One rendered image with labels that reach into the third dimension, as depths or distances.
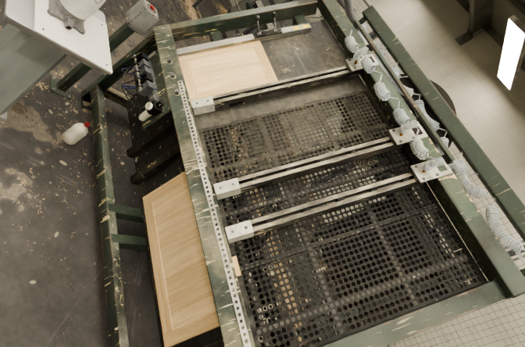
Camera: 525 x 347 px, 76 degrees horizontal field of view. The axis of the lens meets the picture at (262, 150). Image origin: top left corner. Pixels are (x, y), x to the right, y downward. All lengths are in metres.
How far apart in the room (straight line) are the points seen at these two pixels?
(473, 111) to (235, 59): 5.26
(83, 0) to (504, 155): 6.15
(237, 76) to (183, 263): 1.17
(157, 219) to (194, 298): 0.56
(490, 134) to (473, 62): 1.38
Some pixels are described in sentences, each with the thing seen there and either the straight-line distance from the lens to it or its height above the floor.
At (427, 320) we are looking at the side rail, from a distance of 1.73.
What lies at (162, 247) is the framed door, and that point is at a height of 0.34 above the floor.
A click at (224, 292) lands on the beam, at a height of 0.85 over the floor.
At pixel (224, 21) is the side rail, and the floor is 1.22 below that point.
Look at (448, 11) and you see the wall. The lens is 7.96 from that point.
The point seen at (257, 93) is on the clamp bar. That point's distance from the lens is 2.03.
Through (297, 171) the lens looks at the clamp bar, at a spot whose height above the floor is 1.29.
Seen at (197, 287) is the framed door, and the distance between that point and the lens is 1.96.
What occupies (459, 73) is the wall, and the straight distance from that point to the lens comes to 7.21.
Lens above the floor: 1.74
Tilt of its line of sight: 18 degrees down
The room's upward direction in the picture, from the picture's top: 59 degrees clockwise
